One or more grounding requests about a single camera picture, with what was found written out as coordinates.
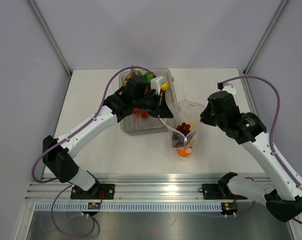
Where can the aluminium mounting rail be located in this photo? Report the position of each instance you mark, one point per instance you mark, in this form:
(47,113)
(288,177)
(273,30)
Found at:
(143,188)

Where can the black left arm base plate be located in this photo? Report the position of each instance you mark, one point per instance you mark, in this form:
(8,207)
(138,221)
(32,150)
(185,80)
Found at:
(108,191)

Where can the dark red grape bunch toy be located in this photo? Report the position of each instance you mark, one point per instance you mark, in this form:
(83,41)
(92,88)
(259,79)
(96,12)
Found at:
(182,135)

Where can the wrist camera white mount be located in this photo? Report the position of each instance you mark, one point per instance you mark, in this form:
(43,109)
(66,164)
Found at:
(230,89)
(155,84)

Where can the orange fruit toy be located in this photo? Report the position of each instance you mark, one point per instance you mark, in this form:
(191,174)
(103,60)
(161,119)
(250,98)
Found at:
(184,152)

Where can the clear plastic food tray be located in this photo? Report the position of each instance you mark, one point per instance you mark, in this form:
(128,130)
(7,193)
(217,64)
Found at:
(151,125)

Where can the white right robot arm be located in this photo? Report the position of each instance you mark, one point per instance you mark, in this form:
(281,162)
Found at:
(283,196)

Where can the green grape bunch toy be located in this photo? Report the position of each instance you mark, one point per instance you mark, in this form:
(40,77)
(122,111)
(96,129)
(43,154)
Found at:
(133,72)

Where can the left aluminium frame post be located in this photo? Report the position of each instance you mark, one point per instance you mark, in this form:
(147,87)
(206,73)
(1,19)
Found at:
(49,36)

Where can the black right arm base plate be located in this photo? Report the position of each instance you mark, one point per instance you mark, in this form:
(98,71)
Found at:
(211,191)

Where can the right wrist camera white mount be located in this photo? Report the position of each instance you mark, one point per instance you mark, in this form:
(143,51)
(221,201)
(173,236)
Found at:
(230,89)

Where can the red lobster toy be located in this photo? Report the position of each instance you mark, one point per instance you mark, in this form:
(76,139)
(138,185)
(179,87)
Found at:
(139,113)

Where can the green bell pepper toy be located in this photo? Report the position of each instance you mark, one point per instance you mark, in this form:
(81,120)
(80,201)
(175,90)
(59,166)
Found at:
(149,76)

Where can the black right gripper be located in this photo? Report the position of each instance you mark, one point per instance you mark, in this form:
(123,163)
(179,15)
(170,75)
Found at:
(204,116)

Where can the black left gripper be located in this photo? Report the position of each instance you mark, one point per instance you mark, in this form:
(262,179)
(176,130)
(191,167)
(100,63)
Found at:
(160,110)

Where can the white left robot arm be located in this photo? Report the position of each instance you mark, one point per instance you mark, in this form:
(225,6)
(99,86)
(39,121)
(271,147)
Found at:
(137,94)

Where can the yellow lemon toy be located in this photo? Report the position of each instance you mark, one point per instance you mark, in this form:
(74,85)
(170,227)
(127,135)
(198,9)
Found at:
(164,86)

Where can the right aluminium frame post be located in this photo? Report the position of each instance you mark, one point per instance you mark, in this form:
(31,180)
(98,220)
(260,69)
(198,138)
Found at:
(266,35)

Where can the white slotted cable duct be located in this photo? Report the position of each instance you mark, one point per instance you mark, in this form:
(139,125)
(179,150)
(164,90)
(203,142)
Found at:
(130,207)

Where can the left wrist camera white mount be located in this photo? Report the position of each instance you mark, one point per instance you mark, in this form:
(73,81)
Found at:
(155,84)

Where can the clear dotted zip top bag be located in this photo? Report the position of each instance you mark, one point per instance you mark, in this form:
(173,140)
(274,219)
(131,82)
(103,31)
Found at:
(184,111)

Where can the aluminium frame post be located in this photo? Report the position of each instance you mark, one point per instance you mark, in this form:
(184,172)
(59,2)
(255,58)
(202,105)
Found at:
(49,36)
(266,35)

